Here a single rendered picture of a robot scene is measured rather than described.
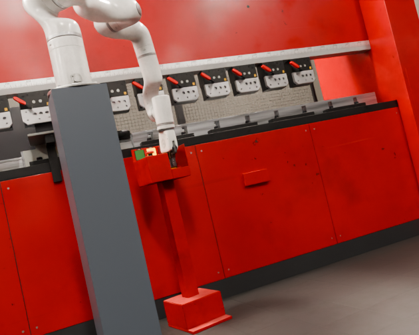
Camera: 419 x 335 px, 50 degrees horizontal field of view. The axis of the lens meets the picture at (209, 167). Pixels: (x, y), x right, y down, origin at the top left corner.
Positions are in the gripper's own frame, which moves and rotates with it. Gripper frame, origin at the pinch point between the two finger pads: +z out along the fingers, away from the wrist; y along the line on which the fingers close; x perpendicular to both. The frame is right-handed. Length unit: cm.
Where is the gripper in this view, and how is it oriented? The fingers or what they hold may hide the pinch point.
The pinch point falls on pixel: (172, 162)
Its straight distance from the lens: 210.1
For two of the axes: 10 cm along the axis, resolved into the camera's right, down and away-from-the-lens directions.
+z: 1.8, 9.8, 0.2
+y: 5.2, -0.8, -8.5
